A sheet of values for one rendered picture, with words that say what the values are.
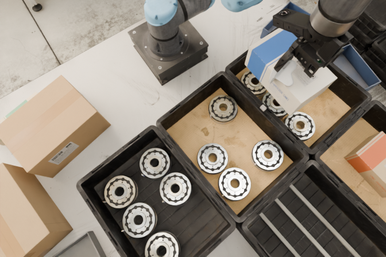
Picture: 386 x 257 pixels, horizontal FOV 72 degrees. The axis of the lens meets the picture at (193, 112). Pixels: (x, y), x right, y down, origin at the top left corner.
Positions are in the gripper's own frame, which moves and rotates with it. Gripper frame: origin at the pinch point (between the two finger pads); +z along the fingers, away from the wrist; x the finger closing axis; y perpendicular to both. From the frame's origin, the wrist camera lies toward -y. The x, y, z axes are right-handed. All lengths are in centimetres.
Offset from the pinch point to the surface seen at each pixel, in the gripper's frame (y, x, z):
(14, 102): -65, -82, 41
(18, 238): -9, -91, 25
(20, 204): -18, -86, 25
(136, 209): 5, -56, 25
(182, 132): -8.6, -30.6, 27.9
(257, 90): -5.4, -0.1, 24.8
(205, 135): -3.2, -24.4, 27.8
